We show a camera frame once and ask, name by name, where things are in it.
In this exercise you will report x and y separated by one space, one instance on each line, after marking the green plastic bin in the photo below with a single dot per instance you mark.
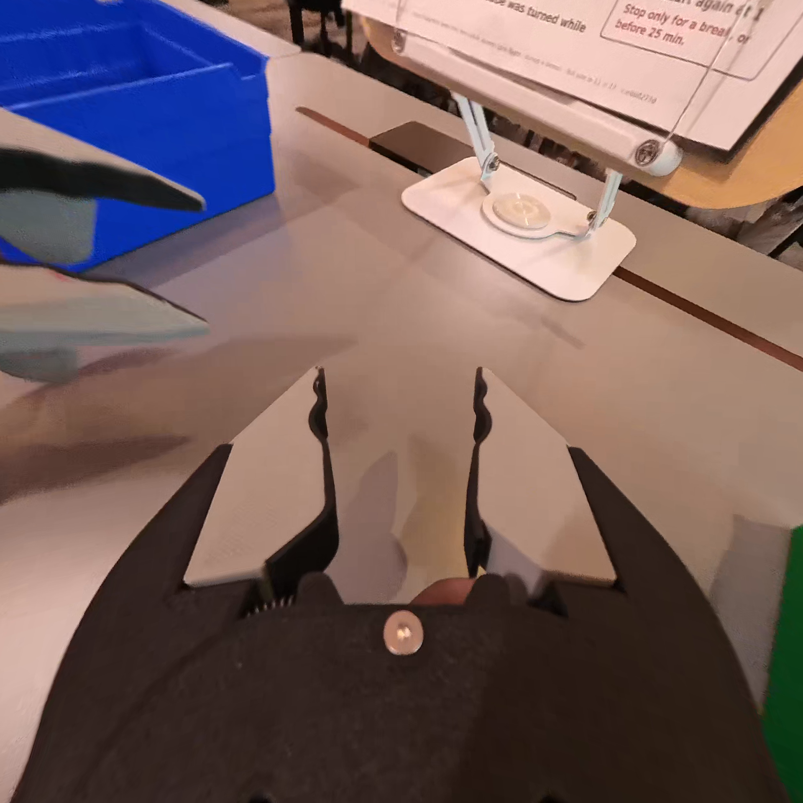
787 659

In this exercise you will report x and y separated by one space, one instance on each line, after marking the blue plastic bin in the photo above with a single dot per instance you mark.
188 125

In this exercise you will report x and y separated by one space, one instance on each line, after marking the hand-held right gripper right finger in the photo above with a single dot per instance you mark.
539 502

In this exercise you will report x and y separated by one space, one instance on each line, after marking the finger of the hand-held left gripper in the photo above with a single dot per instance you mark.
50 226
94 317

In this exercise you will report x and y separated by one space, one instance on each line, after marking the printed instruction sheet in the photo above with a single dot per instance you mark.
564 50

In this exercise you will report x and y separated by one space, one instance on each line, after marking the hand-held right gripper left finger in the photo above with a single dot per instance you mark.
263 502

